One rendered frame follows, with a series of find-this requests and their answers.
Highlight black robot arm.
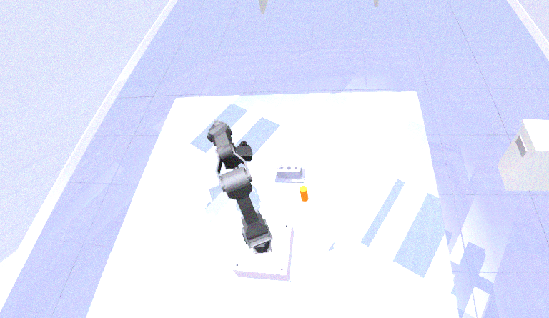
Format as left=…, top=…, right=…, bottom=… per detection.
left=207, top=120, right=273, bottom=254

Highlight orange cylinder with yellow end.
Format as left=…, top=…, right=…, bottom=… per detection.
left=300, top=185, right=309, bottom=202

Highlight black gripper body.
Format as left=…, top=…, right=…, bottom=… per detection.
left=223, top=157, right=241, bottom=170

